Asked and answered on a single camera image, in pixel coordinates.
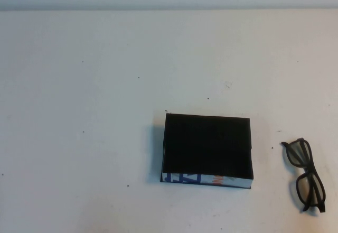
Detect black open glasses case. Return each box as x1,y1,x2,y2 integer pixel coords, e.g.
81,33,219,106
160,113,255,191

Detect black-framed glasses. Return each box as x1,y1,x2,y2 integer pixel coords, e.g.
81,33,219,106
280,137,326,213

